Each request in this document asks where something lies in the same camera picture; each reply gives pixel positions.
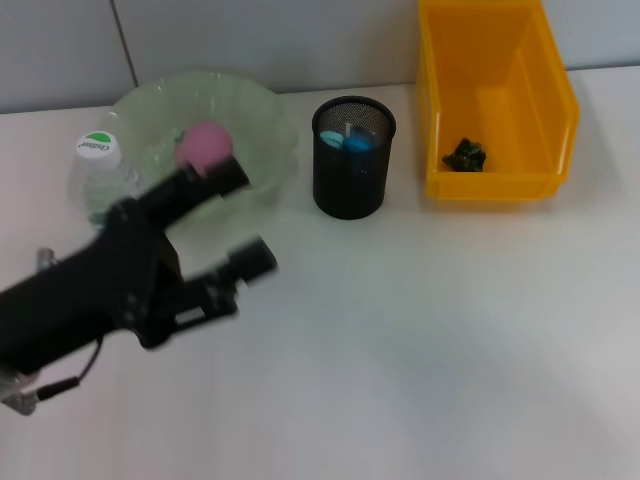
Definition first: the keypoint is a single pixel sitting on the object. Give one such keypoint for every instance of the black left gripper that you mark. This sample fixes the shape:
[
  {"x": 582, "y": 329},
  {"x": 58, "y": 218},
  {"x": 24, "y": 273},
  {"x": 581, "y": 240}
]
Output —
[{"x": 85, "y": 295}]

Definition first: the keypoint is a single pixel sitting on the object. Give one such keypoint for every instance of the pink toy peach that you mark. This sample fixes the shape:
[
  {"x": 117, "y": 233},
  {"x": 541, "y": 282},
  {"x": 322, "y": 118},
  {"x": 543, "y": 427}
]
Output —
[{"x": 205, "y": 145}]

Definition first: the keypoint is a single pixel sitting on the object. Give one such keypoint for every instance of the clear green-label water bottle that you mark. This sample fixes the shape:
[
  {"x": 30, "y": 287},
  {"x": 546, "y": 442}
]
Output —
[{"x": 100, "y": 160}]

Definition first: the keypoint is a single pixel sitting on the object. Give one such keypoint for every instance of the blue scissors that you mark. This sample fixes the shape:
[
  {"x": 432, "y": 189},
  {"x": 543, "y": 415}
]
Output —
[{"x": 357, "y": 145}]

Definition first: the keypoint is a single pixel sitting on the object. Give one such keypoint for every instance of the clear plastic ruler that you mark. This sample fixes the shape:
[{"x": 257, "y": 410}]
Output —
[{"x": 349, "y": 129}]

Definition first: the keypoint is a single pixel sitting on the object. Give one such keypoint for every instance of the green plastic wrapper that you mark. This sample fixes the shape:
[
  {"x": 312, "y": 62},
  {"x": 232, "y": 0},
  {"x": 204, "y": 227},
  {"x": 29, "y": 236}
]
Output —
[{"x": 465, "y": 155}]

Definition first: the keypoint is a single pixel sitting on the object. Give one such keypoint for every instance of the green glass fruit plate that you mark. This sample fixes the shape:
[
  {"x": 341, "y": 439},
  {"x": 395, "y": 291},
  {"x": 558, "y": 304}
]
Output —
[{"x": 260, "y": 140}]

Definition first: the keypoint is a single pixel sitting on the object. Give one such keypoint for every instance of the black mesh pen holder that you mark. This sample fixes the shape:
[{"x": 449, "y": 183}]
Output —
[{"x": 350, "y": 185}]

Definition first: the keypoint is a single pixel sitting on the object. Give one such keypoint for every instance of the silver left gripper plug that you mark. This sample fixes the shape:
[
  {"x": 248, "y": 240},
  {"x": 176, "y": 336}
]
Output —
[{"x": 45, "y": 257}]

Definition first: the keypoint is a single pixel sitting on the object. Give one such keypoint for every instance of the yellow plastic bin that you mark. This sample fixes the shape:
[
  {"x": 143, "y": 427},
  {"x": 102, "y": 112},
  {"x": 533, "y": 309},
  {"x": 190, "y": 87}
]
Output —
[{"x": 490, "y": 75}]

